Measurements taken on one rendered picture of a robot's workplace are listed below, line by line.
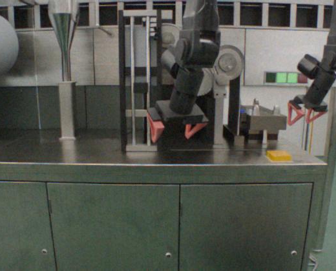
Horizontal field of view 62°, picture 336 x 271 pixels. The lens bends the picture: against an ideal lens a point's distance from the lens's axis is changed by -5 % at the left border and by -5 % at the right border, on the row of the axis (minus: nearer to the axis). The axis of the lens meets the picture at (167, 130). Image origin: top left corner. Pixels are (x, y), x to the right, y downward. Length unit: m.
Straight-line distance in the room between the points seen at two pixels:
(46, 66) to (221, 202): 1.16
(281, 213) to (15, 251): 1.05
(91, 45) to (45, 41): 0.26
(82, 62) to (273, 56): 1.02
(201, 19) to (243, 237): 0.84
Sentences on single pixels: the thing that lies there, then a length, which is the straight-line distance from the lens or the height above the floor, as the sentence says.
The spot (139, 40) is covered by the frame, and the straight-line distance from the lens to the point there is 1.16.
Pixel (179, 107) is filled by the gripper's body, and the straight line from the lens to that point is 0.67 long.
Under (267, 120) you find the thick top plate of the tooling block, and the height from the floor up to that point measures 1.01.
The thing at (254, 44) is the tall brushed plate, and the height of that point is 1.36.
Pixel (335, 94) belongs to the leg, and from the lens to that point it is 2.01.
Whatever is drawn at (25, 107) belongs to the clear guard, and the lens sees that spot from 1.61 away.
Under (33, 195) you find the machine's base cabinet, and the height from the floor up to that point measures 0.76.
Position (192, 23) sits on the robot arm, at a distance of 0.61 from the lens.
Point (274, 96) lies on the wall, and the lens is 4.16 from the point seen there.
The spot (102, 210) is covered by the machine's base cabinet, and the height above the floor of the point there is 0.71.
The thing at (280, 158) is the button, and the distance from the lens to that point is 1.10.
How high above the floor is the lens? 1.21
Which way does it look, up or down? 11 degrees down
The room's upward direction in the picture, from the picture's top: straight up
